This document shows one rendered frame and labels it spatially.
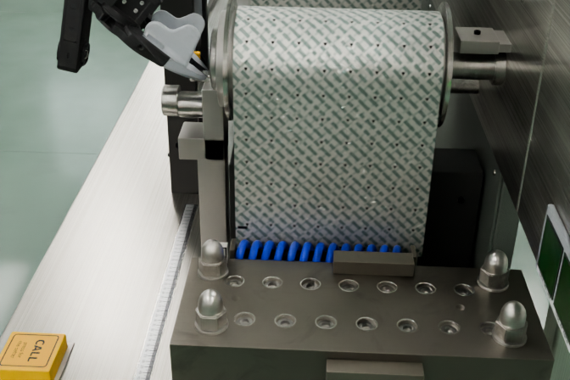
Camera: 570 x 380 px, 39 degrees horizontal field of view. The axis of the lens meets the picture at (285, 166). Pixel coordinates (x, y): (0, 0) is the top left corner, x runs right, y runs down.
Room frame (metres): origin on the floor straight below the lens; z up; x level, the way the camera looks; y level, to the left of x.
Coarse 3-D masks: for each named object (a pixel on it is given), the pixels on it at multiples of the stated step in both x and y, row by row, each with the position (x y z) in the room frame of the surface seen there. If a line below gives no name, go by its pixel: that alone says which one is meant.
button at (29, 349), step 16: (16, 336) 0.78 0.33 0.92; (32, 336) 0.78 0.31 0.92; (48, 336) 0.78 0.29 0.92; (64, 336) 0.78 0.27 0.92; (16, 352) 0.75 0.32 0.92; (32, 352) 0.75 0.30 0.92; (48, 352) 0.75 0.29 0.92; (64, 352) 0.77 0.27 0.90; (0, 368) 0.72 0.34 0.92; (16, 368) 0.72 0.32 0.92; (32, 368) 0.72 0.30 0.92; (48, 368) 0.72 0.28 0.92
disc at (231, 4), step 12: (228, 0) 0.90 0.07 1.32; (228, 12) 0.87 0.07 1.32; (228, 24) 0.86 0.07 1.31; (228, 36) 0.85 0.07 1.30; (228, 48) 0.85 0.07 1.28; (228, 60) 0.85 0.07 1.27; (228, 72) 0.85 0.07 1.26; (228, 84) 0.84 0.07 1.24; (228, 96) 0.84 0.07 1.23; (228, 108) 0.84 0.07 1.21
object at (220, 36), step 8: (224, 16) 0.89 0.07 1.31; (232, 16) 0.89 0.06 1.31; (224, 24) 0.88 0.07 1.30; (232, 24) 0.88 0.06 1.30; (232, 32) 0.87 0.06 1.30; (216, 40) 0.86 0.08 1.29; (232, 40) 0.86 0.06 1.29; (216, 48) 0.86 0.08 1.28; (232, 48) 0.86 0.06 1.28; (216, 56) 0.85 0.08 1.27; (232, 56) 0.85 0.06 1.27; (216, 64) 0.85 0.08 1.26; (216, 72) 0.85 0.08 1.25; (216, 80) 0.85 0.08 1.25; (232, 80) 0.85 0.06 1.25; (216, 88) 0.85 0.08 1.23; (232, 88) 0.85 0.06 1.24; (232, 96) 0.85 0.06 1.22; (440, 96) 0.84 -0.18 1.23; (232, 104) 0.87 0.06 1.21
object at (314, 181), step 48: (240, 144) 0.84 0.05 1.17; (288, 144) 0.84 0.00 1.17; (336, 144) 0.84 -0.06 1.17; (384, 144) 0.84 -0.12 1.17; (432, 144) 0.83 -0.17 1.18; (240, 192) 0.84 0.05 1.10; (288, 192) 0.84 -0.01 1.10; (336, 192) 0.84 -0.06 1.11; (384, 192) 0.84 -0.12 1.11; (240, 240) 0.84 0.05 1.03; (288, 240) 0.84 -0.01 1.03; (336, 240) 0.84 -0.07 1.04; (384, 240) 0.84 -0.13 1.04
